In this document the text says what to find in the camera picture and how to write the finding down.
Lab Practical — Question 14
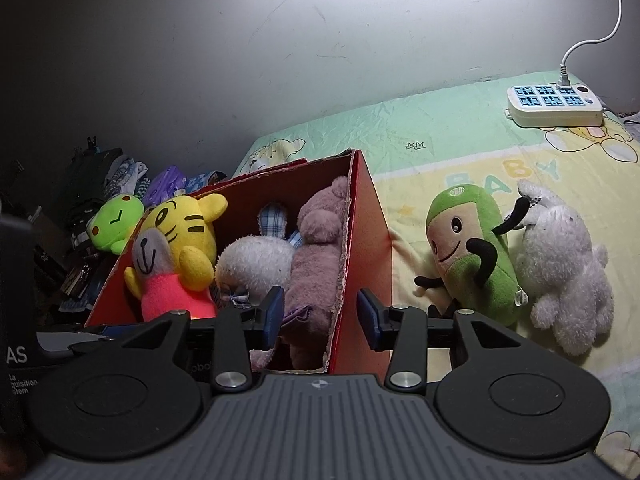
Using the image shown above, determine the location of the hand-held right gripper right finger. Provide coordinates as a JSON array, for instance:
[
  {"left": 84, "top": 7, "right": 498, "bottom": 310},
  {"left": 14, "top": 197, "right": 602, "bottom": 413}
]
[{"left": 356, "top": 287, "right": 527, "bottom": 392}]

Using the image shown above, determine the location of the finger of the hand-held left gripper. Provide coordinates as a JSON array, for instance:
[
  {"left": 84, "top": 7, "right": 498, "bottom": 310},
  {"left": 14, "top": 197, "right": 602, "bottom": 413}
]
[{"left": 36, "top": 325, "right": 121, "bottom": 362}]

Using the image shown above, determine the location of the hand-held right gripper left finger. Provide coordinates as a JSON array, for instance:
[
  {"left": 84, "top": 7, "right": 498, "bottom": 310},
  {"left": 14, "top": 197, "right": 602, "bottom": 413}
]
[{"left": 120, "top": 285, "right": 286, "bottom": 395}]

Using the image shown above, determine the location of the cream white rabbit plush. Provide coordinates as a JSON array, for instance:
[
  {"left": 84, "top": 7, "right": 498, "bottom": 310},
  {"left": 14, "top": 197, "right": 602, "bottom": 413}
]
[{"left": 215, "top": 202, "right": 303, "bottom": 311}]

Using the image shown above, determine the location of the mauve bear plush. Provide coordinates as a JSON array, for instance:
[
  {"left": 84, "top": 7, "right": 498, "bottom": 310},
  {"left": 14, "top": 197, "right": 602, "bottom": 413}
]
[{"left": 250, "top": 175, "right": 351, "bottom": 371}]

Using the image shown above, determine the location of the red cardboard box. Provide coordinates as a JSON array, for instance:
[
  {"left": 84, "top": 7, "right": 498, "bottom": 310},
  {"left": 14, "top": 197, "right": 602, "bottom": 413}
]
[{"left": 84, "top": 149, "right": 393, "bottom": 376}]

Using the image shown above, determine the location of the green bean plush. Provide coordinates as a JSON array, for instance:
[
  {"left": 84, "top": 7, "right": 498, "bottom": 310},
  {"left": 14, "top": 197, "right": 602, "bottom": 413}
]
[{"left": 414, "top": 184, "right": 527, "bottom": 332}]

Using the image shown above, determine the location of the yellow tiger plush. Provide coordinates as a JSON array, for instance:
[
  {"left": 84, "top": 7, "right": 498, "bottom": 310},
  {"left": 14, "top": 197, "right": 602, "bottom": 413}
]
[{"left": 124, "top": 192, "right": 228, "bottom": 323}]

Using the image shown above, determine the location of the greyish white rabbit plush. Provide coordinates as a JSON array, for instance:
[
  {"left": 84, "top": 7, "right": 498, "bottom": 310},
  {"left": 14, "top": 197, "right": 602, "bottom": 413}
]
[{"left": 514, "top": 179, "right": 615, "bottom": 357}]

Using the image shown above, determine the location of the dark clutter pile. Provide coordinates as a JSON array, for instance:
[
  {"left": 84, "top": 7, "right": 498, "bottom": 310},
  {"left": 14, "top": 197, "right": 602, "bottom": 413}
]
[{"left": 34, "top": 220, "right": 101, "bottom": 313}]

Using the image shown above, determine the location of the green frog plush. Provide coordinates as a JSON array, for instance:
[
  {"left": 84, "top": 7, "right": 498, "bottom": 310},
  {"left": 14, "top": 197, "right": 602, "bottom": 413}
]
[{"left": 86, "top": 194, "right": 146, "bottom": 256}]

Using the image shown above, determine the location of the purple plastic pack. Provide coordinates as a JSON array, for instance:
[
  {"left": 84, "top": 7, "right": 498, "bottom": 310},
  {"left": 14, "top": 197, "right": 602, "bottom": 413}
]
[{"left": 144, "top": 164, "right": 189, "bottom": 207}]

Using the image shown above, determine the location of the pile of folded clothes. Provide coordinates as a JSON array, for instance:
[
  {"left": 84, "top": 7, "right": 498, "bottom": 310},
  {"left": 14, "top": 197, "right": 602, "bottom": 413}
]
[{"left": 65, "top": 147, "right": 151, "bottom": 221}]

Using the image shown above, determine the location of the printed pastel bed sheet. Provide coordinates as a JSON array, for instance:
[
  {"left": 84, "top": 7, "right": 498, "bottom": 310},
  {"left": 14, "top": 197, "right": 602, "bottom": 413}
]
[{"left": 235, "top": 70, "right": 640, "bottom": 476}]

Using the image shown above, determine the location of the white power strip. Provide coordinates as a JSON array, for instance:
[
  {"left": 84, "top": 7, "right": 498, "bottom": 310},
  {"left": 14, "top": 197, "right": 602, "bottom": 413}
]
[{"left": 505, "top": 82, "right": 605, "bottom": 128}]

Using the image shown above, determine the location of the white power cable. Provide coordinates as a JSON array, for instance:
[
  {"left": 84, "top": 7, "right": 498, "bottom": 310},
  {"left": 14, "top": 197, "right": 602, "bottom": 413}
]
[{"left": 557, "top": 0, "right": 623, "bottom": 88}]

